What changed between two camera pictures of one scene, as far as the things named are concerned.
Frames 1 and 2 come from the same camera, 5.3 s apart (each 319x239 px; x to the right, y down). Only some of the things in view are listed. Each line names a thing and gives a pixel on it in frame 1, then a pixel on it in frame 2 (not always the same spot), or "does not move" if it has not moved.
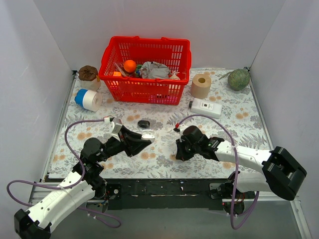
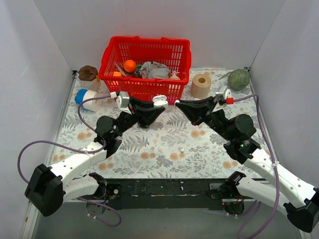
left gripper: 125,142 → 133,111
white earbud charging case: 148,135 → 160,101
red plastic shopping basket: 154,70 does not move
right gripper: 181,149 → 211,109
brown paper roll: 201,85 does not move
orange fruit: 129,65 does not move
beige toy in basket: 174,76 does not move
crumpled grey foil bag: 150,69 does not move
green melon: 239,79 does not move
